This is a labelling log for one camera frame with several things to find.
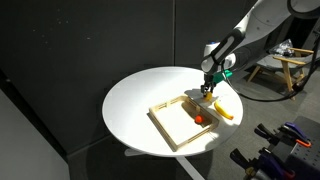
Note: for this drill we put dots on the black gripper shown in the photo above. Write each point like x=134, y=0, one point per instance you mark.
x=208, y=80

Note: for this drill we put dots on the yellow lemon plush toy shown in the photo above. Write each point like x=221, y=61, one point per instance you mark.
x=208, y=97

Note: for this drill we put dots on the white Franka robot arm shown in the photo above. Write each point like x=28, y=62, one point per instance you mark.
x=253, y=23

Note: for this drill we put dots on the yellow banana plush toy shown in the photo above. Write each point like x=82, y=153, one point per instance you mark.
x=222, y=110

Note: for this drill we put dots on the red tomato plush toy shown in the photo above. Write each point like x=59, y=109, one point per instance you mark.
x=199, y=119

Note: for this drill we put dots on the wooden slatted tray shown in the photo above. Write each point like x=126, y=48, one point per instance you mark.
x=166, y=130

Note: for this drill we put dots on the white table base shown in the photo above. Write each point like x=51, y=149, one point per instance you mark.
x=188, y=168

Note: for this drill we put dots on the wooden armchair grey cushion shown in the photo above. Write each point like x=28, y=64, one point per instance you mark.
x=287, y=70

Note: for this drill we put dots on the clear plastic bag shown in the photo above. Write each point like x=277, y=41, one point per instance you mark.
x=283, y=48

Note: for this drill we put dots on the purple spring clamp orange tips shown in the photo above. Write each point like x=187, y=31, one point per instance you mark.
x=295, y=131
x=266, y=165

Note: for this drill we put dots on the perforated metal mounting board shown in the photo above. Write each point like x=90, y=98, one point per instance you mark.
x=305, y=160

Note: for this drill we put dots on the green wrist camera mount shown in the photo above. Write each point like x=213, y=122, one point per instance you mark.
x=222, y=76

